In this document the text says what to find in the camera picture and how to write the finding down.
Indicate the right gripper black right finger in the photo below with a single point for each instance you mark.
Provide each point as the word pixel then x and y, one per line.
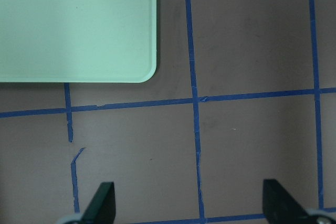
pixel 279 207

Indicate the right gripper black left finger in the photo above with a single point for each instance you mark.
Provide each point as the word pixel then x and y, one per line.
pixel 102 208

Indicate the light green plastic tray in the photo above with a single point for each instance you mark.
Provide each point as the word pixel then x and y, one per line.
pixel 80 41

